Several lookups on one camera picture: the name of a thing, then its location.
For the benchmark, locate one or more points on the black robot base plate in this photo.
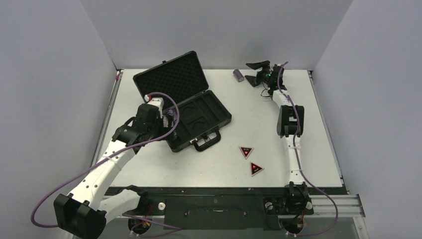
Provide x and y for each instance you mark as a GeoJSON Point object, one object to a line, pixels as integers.
{"type": "Point", "coordinates": [205, 208]}

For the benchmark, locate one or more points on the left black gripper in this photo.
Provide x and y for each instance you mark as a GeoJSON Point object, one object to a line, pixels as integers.
{"type": "Point", "coordinates": [159, 120]}

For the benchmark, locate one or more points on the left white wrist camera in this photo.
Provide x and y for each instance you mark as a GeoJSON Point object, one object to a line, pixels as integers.
{"type": "Point", "coordinates": [157, 101]}

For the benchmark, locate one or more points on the poker chip stack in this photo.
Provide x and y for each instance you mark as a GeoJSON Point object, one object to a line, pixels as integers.
{"type": "Point", "coordinates": [238, 75]}
{"type": "Point", "coordinates": [169, 118]}

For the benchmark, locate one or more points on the red triangular button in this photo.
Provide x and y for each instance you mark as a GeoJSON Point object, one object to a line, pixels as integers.
{"type": "Point", "coordinates": [246, 151]}
{"type": "Point", "coordinates": [254, 168]}

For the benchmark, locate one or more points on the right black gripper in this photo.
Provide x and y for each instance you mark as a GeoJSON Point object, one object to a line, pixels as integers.
{"type": "Point", "coordinates": [260, 73]}

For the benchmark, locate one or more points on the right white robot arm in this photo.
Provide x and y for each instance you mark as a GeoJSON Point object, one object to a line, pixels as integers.
{"type": "Point", "coordinates": [289, 128]}

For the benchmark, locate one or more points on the poker chip stack back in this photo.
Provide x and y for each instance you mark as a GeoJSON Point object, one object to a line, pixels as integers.
{"type": "Point", "coordinates": [169, 118]}

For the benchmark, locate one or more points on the black foam-lined carrying case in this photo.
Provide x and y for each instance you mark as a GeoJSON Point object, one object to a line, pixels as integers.
{"type": "Point", "coordinates": [202, 114]}

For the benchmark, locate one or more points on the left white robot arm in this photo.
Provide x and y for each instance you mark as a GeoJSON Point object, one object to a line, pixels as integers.
{"type": "Point", "coordinates": [84, 212]}

